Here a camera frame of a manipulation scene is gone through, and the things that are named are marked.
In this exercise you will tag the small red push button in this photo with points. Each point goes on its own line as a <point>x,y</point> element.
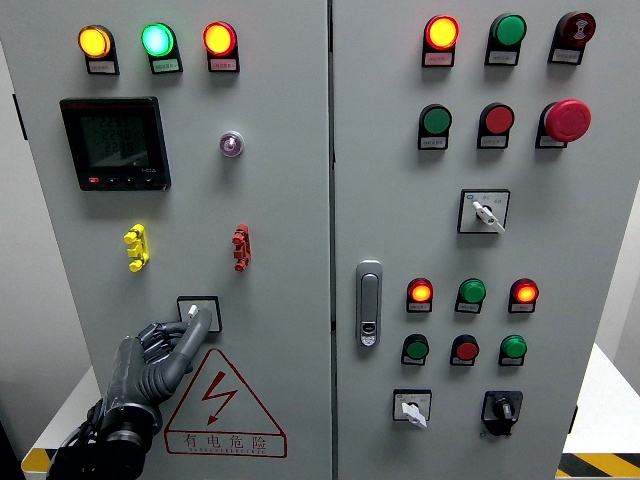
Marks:
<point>466,350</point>

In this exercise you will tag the large red stop button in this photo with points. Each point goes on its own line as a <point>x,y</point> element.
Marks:
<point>568,120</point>

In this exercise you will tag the white round lamp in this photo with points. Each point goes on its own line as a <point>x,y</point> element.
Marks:
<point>231,144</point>

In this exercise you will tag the dark red round buzzer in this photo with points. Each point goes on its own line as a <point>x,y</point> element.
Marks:
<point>578,29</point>

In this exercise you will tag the lit green round lamp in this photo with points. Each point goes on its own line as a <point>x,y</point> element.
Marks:
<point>157,39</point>

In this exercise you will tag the small lit red lamp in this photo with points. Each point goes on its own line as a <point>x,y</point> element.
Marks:
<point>420,291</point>
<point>525,292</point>

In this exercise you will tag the large green push button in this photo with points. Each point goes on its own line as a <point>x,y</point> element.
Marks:
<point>437,120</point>

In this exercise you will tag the silver door lock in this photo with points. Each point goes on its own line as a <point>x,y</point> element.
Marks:
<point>369,300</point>

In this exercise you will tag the black yellow striped tape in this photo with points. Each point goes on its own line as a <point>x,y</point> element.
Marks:
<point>600,465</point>
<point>35,461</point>

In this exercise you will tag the grey cabinet door with lock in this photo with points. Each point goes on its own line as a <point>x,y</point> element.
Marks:
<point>400,210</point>

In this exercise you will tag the white platform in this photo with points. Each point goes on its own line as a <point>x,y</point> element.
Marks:
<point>610,400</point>
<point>65,415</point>

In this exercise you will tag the black door hinge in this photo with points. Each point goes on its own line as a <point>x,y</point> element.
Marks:
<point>20,120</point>
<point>573,420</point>

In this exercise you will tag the small green push button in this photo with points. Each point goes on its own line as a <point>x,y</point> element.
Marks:
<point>417,348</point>

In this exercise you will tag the small green lamp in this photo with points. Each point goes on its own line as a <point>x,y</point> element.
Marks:
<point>473,291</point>
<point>514,347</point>

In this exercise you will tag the small label plate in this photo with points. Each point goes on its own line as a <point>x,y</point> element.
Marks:
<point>419,307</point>
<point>494,141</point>
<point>434,143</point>
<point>565,57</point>
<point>223,65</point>
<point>510,361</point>
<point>413,361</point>
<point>469,308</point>
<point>521,308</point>
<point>101,66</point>
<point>549,142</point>
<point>439,59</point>
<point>165,65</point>
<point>461,362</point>
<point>503,58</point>

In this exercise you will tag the black display meter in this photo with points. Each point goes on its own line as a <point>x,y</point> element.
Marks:
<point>114,144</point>

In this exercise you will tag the red warning triangle sticker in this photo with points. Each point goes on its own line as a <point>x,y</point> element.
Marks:
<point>225,442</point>

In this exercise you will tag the yellow round lamp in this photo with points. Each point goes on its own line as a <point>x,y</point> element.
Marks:
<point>94,41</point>

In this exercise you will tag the large red push button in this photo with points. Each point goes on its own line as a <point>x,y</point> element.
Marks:
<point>499,119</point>

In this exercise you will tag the large lit red lamp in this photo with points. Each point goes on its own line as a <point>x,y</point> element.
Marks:
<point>442,32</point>
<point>219,38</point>

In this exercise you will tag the grey cabinet door with display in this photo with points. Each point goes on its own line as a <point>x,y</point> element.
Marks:
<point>280,225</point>

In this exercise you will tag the large green round lamp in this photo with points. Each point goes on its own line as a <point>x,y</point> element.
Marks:
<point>509,30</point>

